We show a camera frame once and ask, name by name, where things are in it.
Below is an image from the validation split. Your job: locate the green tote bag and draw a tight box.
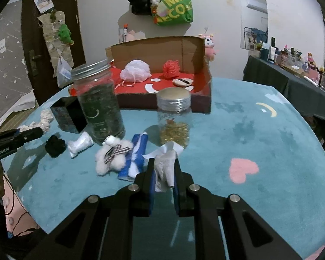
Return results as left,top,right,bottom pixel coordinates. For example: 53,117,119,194
153,0,193,27

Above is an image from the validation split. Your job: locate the row of cosmetics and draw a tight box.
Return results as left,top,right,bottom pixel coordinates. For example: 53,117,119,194
244,27,325,98

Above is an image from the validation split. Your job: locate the green plush toy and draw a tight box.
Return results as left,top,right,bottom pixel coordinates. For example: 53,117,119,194
57,24,74,45

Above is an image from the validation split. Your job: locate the coral mesh bath pouf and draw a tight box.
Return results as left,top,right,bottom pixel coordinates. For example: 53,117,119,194
162,60,181,80

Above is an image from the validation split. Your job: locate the white lace scrunchie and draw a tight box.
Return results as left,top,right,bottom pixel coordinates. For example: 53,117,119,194
19,109,55,133

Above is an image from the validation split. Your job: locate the black box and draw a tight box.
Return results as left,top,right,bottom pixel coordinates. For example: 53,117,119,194
50,97,88,134

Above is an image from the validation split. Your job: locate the spray bottle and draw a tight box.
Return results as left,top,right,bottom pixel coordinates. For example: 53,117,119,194
119,23,129,43

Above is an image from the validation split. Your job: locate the dark wooden door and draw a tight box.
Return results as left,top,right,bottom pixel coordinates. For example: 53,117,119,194
22,0,86,106

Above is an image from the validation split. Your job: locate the person's pink pajamas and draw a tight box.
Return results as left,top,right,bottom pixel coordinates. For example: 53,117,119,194
5,172,40,239

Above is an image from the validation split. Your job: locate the wall mirror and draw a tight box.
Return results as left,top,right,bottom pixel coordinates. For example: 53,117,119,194
237,0,268,50

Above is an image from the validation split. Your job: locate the clear plastic bag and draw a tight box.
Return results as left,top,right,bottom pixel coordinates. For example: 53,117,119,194
57,57,73,88

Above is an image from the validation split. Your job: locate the cardboard box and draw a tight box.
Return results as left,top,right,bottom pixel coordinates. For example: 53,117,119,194
105,36,212,114

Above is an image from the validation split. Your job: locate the white mesh bath pouf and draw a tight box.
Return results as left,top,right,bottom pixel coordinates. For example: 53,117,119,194
120,59,152,87

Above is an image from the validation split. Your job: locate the beige powder puff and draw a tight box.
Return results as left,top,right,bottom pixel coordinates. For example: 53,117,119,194
172,78,194,88

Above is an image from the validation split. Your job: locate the white tissue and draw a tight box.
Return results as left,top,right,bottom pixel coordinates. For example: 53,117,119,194
142,141,185,193

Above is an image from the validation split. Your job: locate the black scrunchie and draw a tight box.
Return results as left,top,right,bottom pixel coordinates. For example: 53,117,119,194
45,135,67,158

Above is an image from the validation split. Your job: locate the hanging door organizer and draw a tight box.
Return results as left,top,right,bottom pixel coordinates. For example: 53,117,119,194
38,10,75,78

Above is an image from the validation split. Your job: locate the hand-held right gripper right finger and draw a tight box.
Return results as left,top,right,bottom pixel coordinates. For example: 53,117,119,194
172,157,304,260

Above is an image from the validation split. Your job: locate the door photo print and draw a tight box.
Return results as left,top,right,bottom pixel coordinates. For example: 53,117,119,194
33,0,55,13

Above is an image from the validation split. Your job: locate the pale pink plush toy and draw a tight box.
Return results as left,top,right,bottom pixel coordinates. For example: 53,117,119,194
126,30,145,42

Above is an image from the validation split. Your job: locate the blue tissue packet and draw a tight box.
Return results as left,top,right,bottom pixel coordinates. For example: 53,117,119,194
118,133,149,182

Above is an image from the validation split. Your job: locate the plastic jar with golden capsules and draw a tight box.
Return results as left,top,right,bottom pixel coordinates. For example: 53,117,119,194
156,88,192,148

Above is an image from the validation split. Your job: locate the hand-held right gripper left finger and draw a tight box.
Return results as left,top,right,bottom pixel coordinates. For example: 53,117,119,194
24,158,155,260

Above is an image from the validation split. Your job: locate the white soft packet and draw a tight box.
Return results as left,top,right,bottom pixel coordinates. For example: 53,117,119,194
67,131,94,159

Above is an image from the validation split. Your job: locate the glass jar with dark leaves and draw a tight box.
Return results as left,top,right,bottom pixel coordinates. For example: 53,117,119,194
70,59,125,145

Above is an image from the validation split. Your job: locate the white plush bunny keychain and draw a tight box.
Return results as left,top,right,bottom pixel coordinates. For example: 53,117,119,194
95,135,134,176

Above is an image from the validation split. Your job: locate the dresser with dark cloth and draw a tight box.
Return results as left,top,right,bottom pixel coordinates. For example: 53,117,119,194
243,55,325,130

